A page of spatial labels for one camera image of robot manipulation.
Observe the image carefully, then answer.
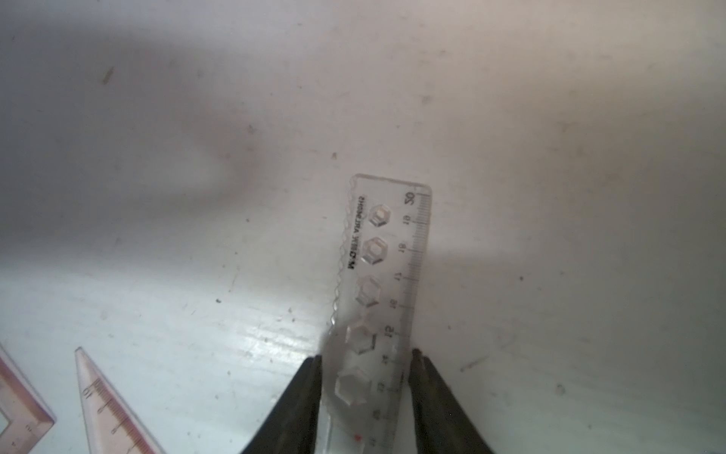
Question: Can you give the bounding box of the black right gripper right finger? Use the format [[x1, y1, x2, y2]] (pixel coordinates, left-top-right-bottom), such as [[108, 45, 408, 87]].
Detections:
[[408, 348, 493, 454]]

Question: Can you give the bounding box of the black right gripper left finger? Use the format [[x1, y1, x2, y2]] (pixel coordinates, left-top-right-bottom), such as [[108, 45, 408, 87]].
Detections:
[[242, 355, 323, 454]]

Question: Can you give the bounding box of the clear long stencil ruler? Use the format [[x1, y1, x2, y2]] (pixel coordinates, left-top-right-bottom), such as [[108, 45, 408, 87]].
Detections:
[[318, 174, 432, 453]]

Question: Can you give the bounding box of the pink triangle set square right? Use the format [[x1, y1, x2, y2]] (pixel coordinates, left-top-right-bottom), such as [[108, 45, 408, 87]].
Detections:
[[75, 347, 164, 454]]

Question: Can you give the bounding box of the pink triangle set square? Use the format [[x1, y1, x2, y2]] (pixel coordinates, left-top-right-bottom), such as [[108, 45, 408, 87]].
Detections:
[[75, 347, 164, 454], [1, 348, 56, 454]]

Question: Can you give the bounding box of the pink triangle set square left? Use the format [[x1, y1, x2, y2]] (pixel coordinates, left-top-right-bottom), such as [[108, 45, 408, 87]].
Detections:
[[1, 348, 56, 454]]

